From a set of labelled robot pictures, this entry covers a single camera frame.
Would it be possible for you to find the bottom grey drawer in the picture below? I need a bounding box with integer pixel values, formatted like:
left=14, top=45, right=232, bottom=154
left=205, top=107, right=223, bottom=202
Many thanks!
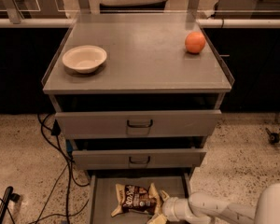
left=86, top=170, right=190, bottom=224

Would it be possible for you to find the grey metal drawer cabinet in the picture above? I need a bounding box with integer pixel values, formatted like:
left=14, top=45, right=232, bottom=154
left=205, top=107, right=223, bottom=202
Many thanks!
left=41, top=12, right=235, bottom=224

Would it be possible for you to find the grey drawer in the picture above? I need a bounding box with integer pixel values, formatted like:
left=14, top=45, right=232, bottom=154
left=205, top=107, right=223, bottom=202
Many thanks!
left=86, top=170, right=190, bottom=224
left=55, top=110, right=221, bottom=139
left=73, top=148, right=206, bottom=170

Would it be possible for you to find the black stand foot left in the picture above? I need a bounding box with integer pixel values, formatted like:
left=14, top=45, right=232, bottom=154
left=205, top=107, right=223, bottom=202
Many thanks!
left=0, top=186, right=21, bottom=224

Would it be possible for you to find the top grey drawer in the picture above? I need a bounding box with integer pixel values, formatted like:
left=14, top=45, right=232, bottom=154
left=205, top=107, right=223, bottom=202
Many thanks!
left=55, top=110, right=221, bottom=139

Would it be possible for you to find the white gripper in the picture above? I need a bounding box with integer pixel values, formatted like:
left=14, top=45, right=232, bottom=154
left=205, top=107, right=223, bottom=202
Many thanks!
left=147, top=189, right=192, bottom=224

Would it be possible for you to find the black floor cable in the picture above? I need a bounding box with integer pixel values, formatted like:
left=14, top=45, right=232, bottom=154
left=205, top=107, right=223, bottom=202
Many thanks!
left=0, top=113, right=91, bottom=224

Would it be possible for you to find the middle grey drawer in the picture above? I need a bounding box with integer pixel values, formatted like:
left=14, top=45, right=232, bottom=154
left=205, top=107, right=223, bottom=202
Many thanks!
left=73, top=148, right=206, bottom=170

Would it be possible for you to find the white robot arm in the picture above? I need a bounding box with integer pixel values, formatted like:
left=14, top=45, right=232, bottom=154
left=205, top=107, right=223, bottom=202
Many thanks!
left=147, top=183, right=280, bottom=224

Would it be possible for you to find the white horizontal rail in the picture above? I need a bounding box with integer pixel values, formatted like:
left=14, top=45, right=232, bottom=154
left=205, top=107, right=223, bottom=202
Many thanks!
left=0, top=19, right=280, bottom=29

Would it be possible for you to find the dark chair backrest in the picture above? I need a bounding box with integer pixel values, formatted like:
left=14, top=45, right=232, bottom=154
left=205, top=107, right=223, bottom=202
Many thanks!
left=99, top=0, right=169, bottom=13

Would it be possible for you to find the brown chip bag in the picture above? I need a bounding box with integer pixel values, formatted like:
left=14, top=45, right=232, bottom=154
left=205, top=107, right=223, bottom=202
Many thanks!
left=111, top=183, right=162, bottom=217

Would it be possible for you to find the orange fruit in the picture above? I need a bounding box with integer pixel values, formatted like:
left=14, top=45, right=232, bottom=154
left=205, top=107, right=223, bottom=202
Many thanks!
left=185, top=32, right=206, bottom=54

